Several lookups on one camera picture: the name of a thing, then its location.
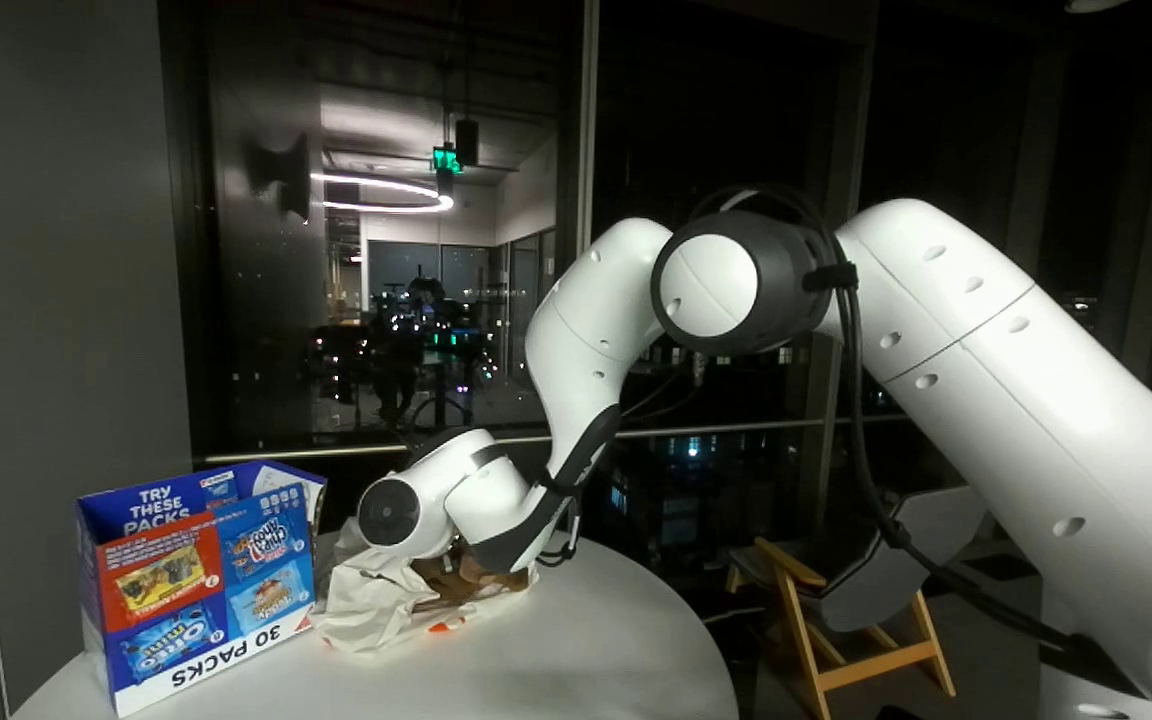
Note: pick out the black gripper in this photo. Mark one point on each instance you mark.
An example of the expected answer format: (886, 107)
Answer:
(439, 578)

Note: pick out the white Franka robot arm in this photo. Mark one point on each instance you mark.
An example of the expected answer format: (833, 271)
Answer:
(1031, 401)

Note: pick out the white orange striped plastic bag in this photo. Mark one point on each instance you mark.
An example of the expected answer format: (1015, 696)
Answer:
(368, 606)

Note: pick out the blue snack pack box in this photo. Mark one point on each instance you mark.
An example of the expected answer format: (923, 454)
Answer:
(191, 584)

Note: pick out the green exit sign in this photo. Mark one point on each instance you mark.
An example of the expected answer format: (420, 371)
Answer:
(445, 161)

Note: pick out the grey curved panel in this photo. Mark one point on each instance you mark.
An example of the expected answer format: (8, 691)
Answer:
(869, 593)

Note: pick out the yellowish wrist camera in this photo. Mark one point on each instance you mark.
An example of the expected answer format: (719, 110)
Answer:
(497, 571)

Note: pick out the pale horizontal window rail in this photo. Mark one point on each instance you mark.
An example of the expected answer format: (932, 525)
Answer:
(283, 451)

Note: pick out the wooden folding chair frame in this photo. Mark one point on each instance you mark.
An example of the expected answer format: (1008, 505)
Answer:
(800, 627)

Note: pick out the pale window frame post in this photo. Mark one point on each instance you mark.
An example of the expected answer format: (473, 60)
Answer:
(586, 132)

